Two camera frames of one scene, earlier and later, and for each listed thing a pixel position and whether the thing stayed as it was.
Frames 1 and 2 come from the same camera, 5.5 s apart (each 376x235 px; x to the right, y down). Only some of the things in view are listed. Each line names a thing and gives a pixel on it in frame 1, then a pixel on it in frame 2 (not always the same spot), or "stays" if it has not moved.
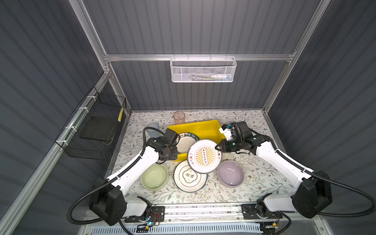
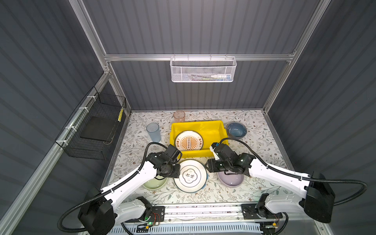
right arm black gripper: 223,148 to 210,164
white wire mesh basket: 202,69 stays
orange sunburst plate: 203,157 to 189,140
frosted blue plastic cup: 153,132 stays
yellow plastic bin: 210,129 stays
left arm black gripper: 175,155 to 176,172
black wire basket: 88,133 stays
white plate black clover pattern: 188,179 stays
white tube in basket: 218,76 stays
